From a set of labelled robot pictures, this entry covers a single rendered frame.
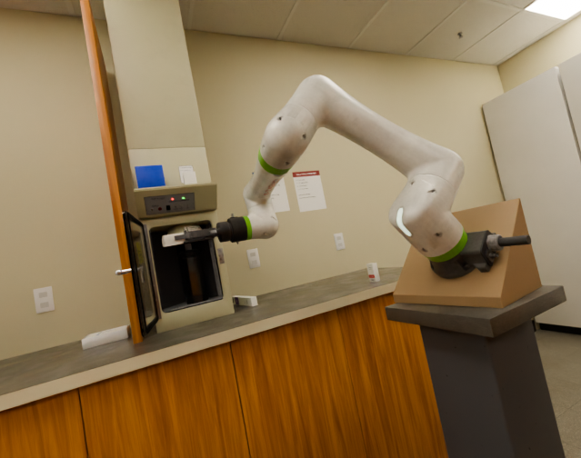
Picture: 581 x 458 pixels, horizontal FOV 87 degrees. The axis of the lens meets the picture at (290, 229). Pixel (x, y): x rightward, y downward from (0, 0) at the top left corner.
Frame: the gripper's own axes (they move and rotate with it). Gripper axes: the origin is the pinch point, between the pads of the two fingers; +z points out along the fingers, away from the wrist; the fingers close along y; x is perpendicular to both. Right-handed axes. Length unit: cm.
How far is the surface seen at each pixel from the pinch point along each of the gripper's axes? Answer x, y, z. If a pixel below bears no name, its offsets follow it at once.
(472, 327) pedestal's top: 37, 63, -55
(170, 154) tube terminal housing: -40.3, -26.2, -7.6
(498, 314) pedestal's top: 34, 67, -59
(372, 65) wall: -122, -69, -178
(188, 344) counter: 35.0, 3.8, 0.5
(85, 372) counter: 33.9, 3.8, 29.0
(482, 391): 55, 57, -61
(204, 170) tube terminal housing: -31.8, -26.1, -20.7
